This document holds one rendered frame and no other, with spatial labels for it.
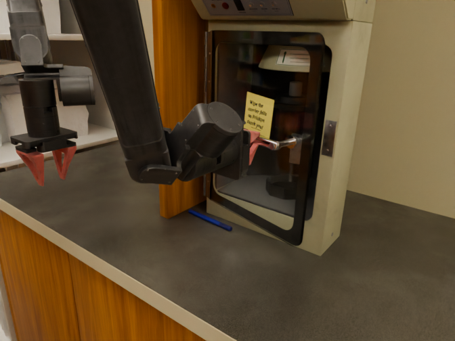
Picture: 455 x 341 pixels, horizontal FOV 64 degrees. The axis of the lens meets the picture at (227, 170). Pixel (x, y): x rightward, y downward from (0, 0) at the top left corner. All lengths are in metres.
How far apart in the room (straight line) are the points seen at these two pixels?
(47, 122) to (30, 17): 0.18
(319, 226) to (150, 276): 0.36
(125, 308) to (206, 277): 0.23
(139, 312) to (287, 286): 0.32
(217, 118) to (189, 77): 0.41
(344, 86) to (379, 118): 0.45
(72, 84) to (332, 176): 0.52
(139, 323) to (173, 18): 0.66
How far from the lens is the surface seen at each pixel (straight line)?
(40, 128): 0.76
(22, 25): 0.79
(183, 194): 0.96
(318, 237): 0.81
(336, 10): 0.68
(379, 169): 1.18
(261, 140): 0.67
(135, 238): 0.87
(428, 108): 1.12
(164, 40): 0.84
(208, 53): 0.85
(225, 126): 0.49
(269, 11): 0.73
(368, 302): 0.74
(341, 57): 0.71
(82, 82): 0.75
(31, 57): 0.76
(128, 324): 0.92
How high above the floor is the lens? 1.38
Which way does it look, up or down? 20 degrees down
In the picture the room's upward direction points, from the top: 2 degrees clockwise
